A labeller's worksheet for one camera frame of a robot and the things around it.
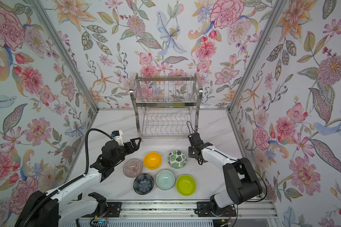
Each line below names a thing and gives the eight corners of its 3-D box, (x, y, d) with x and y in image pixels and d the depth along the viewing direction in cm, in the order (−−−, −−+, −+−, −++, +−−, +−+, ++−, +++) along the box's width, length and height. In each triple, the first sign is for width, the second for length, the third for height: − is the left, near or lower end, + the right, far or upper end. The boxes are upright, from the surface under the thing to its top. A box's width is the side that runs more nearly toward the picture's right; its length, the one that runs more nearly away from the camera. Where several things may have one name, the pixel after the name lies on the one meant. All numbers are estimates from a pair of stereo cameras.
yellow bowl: (143, 170, 89) (142, 167, 85) (145, 154, 95) (144, 151, 92) (161, 170, 89) (161, 167, 85) (162, 154, 96) (162, 151, 92)
